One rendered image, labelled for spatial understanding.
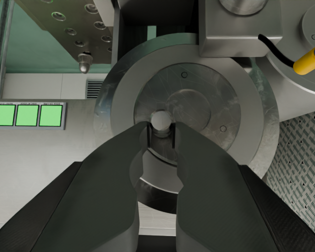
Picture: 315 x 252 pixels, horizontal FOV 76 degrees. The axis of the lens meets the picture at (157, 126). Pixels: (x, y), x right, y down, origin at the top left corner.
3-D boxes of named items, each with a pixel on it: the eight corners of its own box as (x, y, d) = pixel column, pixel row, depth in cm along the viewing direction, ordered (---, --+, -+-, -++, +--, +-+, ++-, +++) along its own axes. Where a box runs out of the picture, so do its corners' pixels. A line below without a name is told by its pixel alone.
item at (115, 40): (126, -107, 20) (116, 67, 17) (147, 34, 44) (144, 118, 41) (121, -106, 20) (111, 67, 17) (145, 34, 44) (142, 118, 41)
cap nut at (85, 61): (89, 53, 50) (88, 70, 49) (95, 60, 54) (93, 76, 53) (75, 53, 50) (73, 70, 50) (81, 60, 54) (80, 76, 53)
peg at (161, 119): (176, 130, 11) (151, 135, 11) (174, 135, 14) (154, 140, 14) (170, 106, 11) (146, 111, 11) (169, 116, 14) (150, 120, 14)
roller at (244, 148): (259, 42, 16) (271, 196, 14) (201, 113, 41) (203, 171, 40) (112, 44, 16) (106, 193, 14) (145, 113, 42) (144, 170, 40)
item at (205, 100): (264, 126, 14) (172, 188, 13) (252, 130, 16) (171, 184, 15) (200, 42, 15) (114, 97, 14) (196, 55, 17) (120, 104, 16)
